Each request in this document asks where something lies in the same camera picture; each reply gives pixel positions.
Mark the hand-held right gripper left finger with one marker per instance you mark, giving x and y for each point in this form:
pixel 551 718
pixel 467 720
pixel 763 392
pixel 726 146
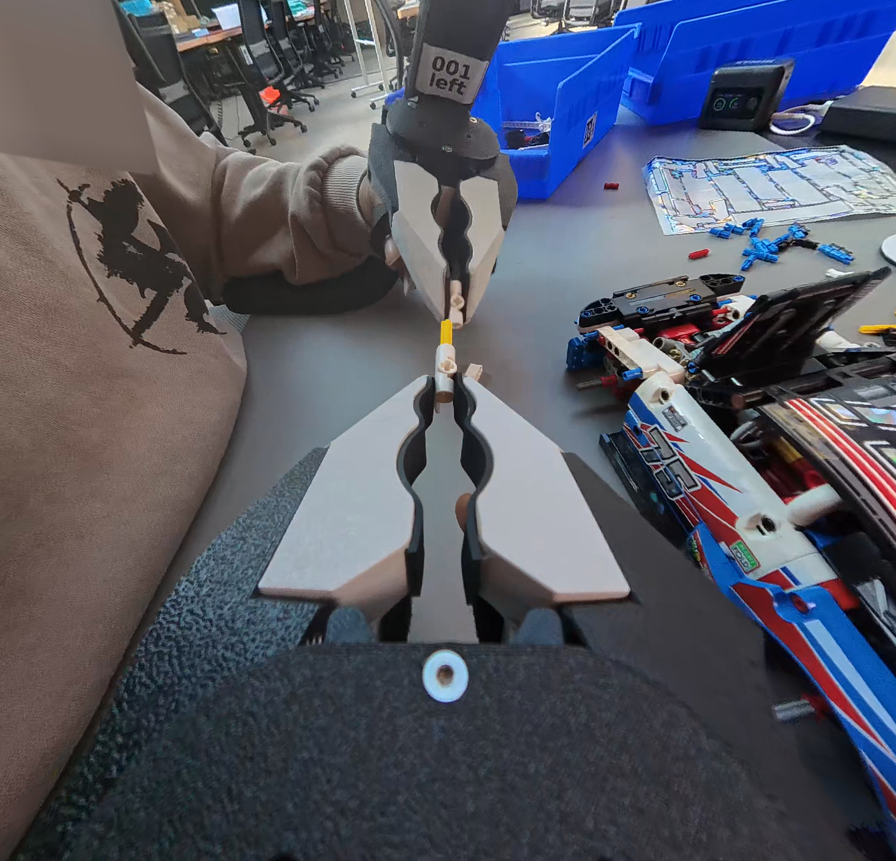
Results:
pixel 336 518

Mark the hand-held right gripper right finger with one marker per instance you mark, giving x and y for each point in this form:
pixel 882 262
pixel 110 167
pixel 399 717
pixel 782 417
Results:
pixel 546 525

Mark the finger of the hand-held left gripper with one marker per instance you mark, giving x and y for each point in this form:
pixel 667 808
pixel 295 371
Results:
pixel 488 231
pixel 416 231

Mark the white toy connector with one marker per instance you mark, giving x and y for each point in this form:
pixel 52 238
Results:
pixel 458 304
pixel 444 378

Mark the yellow toy axle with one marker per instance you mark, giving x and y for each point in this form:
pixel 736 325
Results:
pixel 445 334

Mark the person's left forearm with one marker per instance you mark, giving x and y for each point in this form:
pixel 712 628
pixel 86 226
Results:
pixel 266 210

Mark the grey desk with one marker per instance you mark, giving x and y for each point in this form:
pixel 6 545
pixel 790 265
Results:
pixel 336 357

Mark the person's left hand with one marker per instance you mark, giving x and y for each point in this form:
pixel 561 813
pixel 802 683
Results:
pixel 392 252

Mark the person's right hand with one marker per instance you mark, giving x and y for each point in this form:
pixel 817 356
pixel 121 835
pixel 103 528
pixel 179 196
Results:
pixel 463 514

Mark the pile of loose toy pieces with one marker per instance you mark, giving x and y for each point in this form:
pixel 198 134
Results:
pixel 525 133

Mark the blue storage bin open front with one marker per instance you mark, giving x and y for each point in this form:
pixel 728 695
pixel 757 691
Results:
pixel 532 84

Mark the white blue red toy race car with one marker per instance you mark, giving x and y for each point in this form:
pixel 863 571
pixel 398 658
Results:
pixel 700 476

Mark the black white toy brick chassis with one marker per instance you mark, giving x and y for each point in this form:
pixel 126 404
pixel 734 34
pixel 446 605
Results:
pixel 651 294

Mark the wooden office table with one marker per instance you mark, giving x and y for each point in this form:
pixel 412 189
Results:
pixel 210 36

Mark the person's torso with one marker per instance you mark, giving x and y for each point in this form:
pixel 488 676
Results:
pixel 91 455

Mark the cluster of blue toy pins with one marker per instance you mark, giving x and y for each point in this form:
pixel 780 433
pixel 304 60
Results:
pixel 759 248

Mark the black timer device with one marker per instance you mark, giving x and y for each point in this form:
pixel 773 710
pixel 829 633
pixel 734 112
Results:
pixel 742 98

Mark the large blue storage bin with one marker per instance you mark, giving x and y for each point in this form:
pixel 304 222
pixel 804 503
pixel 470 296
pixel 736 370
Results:
pixel 770 35

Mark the yellow toy beam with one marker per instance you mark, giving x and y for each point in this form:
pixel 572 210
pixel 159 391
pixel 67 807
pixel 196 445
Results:
pixel 878 329

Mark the black power adapter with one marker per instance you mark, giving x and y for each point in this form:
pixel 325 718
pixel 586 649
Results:
pixel 864 112

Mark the white pad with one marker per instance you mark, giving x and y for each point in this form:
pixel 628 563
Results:
pixel 889 250

